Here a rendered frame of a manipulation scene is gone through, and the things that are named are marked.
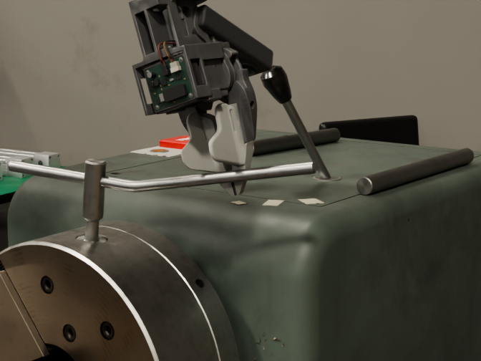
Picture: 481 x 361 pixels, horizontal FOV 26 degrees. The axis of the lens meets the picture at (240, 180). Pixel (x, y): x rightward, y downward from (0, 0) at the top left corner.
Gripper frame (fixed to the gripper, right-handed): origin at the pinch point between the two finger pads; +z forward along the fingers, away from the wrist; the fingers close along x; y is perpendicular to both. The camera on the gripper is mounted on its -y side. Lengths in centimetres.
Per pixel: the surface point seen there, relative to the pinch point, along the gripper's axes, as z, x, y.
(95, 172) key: -4.8, -12.0, 7.4
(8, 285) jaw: 4.2, -24.8, 11.8
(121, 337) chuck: 12.0, -10.7, 11.2
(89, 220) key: -0.2, -14.5, 7.5
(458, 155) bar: 4.1, 1.9, -46.0
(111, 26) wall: -86, -253, -265
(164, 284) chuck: 8.3, -8.8, 5.2
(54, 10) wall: -103, -282, -262
